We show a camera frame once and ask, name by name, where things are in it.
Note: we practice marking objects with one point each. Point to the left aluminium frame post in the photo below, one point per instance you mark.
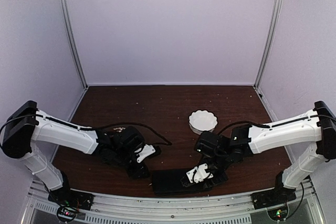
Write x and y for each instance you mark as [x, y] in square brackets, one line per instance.
[72, 43]

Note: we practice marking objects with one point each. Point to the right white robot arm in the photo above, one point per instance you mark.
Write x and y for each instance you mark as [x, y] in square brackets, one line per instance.
[316, 126]

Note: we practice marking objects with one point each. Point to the aluminium front rail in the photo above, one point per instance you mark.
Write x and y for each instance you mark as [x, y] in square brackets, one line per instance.
[135, 202]

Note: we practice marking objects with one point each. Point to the right aluminium frame post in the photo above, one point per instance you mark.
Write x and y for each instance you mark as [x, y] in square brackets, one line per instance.
[276, 10]

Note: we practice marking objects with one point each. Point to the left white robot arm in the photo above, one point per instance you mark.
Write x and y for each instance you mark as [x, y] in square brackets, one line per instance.
[28, 125]

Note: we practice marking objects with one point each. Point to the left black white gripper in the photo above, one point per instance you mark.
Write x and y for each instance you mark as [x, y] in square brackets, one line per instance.
[136, 173]

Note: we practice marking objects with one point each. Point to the white scalloped bowl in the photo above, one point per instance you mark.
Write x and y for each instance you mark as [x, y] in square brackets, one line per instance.
[202, 120]

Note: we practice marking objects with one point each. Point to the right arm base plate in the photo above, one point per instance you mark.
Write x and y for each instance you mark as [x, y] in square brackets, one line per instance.
[272, 197]

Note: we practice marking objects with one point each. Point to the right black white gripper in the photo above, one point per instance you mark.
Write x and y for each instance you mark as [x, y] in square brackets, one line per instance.
[209, 183]

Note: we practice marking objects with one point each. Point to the aluminium frame post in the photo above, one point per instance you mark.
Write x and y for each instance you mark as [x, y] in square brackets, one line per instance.
[276, 10]
[72, 43]

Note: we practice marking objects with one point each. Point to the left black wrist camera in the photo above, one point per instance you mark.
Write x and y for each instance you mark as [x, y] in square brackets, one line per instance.
[129, 140]

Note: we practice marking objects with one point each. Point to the round controller board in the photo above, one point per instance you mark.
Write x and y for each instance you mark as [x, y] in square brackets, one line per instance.
[279, 213]
[66, 214]

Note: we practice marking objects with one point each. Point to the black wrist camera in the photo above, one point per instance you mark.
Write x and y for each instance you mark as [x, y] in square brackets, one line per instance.
[129, 140]
[206, 143]

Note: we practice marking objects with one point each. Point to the right round controller board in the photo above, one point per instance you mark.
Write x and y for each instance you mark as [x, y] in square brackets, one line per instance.
[279, 213]

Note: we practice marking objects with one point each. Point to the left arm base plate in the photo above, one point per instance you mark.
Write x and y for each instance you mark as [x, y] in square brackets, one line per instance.
[74, 199]

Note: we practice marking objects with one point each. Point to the red floral plate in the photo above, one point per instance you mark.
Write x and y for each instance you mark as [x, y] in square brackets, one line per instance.
[118, 129]

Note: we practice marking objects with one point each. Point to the black zip tool case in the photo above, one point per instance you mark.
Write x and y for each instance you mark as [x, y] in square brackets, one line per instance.
[167, 183]

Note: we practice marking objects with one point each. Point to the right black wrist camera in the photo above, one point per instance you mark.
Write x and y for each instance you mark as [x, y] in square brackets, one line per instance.
[206, 143]

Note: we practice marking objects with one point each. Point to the left round controller board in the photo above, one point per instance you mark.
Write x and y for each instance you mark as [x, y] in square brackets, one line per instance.
[66, 214]

